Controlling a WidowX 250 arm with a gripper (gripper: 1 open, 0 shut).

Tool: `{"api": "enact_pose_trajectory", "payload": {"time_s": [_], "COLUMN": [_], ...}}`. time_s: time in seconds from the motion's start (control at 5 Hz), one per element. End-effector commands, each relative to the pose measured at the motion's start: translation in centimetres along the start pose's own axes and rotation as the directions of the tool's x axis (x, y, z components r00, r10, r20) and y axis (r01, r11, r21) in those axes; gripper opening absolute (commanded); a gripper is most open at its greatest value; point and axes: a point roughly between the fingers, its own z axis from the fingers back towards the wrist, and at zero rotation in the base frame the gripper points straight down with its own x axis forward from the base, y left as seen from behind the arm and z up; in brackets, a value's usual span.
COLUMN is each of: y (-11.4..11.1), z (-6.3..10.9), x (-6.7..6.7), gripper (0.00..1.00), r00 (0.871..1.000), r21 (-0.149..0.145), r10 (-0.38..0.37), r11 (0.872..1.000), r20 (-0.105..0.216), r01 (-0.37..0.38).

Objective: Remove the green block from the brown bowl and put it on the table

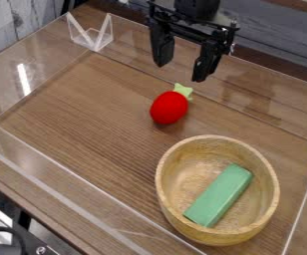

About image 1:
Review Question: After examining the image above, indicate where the light wooden bowl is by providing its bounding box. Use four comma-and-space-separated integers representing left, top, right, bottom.
154, 134, 280, 246

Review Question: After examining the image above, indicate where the black cable at corner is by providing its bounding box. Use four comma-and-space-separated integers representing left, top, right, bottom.
0, 225, 28, 255

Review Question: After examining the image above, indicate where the red plush strawberry toy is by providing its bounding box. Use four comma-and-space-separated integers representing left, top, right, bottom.
150, 83, 193, 125

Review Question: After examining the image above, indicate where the clear acrylic corner bracket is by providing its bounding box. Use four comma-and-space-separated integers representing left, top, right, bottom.
66, 13, 114, 52

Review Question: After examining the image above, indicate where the black metal table frame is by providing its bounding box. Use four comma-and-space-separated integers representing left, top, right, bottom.
12, 210, 60, 255

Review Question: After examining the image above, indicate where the clear acrylic wall panel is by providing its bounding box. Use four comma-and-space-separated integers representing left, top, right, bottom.
0, 128, 205, 255

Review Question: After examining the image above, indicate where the green rectangular block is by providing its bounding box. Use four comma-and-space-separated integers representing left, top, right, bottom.
182, 163, 253, 227

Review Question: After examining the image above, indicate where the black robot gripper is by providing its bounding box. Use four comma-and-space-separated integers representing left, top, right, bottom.
147, 0, 239, 83

